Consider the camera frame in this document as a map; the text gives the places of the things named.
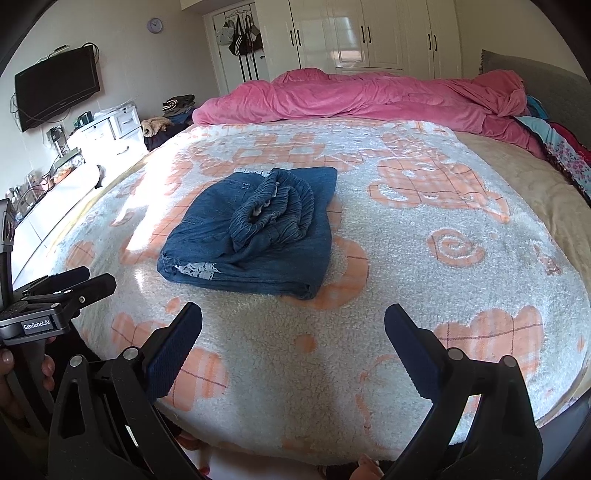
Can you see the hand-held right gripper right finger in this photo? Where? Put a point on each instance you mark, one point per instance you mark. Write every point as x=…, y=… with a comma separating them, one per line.
x=411, y=350

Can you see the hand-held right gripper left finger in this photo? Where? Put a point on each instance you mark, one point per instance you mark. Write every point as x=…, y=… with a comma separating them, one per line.
x=173, y=350

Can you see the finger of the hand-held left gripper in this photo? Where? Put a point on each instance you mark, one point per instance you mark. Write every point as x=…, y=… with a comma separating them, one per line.
x=60, y=280
x=92, y=288

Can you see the blue denim lace-trimmed garment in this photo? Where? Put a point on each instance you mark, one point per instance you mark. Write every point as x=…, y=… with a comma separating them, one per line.
x=286, y=258

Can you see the person's left hand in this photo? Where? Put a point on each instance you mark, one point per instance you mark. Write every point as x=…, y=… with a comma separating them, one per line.
x=48, y=371

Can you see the white and orange fleece blanket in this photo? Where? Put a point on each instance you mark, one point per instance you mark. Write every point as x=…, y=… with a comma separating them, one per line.
x=415, y=277

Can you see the long white low cabinet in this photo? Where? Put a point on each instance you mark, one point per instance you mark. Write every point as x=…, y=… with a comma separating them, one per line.
x=51, y=203

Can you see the assorted jars and small clutter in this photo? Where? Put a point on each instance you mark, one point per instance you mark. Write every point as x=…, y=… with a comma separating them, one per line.
x=27, y=189

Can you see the person's foot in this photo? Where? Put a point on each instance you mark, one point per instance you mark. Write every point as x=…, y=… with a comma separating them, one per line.
x=368, y=468

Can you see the white drawer cabinet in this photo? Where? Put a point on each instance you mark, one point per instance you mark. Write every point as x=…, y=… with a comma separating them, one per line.
x=124, y=122

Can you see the tan plush garment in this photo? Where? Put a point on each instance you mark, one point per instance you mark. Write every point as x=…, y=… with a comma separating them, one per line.
x=156, y=126

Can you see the dark folded clothes pile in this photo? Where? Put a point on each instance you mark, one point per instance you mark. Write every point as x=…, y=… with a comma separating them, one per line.
x=178, y=105

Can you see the beige bed sheet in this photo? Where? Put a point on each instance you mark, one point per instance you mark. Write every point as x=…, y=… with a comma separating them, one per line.
x=531, y=184

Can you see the floral teal and red cloth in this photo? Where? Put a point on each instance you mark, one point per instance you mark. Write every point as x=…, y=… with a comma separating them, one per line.
x=568, y=157

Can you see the pink duvet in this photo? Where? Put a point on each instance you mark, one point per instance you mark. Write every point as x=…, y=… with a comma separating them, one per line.
x=369, y=101

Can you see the white door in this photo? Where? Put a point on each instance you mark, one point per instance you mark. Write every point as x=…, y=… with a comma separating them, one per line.
x=221, y=69

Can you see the white hanging bag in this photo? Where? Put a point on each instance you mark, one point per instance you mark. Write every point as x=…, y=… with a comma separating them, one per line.
x=225, y=33

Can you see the dark striped hanging bag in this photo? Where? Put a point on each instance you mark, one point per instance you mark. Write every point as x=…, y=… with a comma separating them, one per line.
x=240, y=41

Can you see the grey hanging bag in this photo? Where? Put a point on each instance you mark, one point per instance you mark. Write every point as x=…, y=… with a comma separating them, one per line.
x=255, y=34

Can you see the white wardrobe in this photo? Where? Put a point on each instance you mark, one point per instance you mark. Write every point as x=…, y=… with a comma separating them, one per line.
x=383, y=37

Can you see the wall power socket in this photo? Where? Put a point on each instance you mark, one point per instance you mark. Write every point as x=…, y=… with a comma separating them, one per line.
x=56, y=136

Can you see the black wall television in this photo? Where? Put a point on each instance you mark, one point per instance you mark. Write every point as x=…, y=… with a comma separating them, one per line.
x=55, y=87

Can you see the round wall clock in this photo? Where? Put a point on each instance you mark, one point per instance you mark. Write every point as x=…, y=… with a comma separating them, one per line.
x=155, y=25

